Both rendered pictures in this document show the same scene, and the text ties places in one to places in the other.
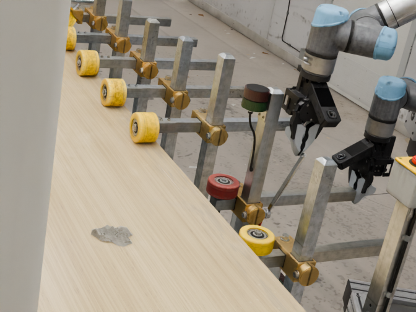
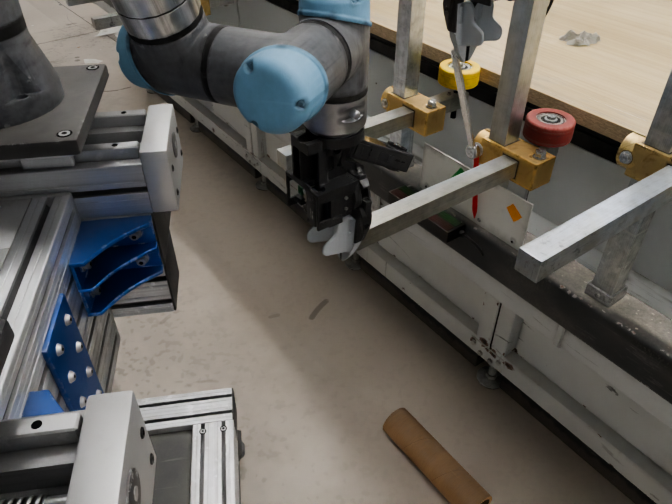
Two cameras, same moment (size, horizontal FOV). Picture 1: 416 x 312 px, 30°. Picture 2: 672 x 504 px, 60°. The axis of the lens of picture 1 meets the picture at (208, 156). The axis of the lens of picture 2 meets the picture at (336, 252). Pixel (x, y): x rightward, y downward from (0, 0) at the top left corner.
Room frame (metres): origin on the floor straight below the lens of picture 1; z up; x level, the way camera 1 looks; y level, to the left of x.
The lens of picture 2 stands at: (2.59, -0.50, 1.35)
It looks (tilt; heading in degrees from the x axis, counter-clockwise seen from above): 39 degrees down; 174
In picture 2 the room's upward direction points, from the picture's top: straight up
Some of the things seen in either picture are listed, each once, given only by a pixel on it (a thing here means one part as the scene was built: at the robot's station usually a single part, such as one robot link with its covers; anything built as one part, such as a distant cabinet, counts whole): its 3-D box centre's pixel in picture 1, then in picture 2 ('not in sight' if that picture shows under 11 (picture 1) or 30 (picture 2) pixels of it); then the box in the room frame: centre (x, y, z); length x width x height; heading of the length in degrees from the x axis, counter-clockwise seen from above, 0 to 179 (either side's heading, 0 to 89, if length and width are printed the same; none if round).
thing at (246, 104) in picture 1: (254, 103); not in sight; (1.71, -0.08, 1.13); 0.06 x 0.06 x 0.02
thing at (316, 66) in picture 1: (317, 63); not in sight; (1.75, -0.21, 1.24); 0.08 x 0.08 x 0.05
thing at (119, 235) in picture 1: (113, 230); (581, 35); (1.38, 0.16, 0.91); 0.09 x 0.07 x 0.02; 87
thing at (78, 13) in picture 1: (68, 15); not in sight; (2.80, 0.61, 0.95); 0.10 x 0.04 x 0.10; 120
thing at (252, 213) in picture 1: (242, 203); (512, 156); (1.75, -0.11, 0.85); 0.14 x 0.06 x 0.05; 30
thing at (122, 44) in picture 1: (117, 40); not in sight; (2.62, 0.39, 0.95); 0.14 x 0.06 x 0.05; 30
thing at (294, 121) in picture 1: (299, 121); not in sight; (1.72, -0.20, 1.10); 0.05 x 0.02 x 0.09; 120
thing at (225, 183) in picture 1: (220, 199); (544, 146); (1.74, -0.05, 0.85); 0.08 x 0.08 x 0.11
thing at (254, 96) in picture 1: (256, 93); not in sight; (1.71, -0.08, 1.16); 0.06 x 0.06 x 0.02
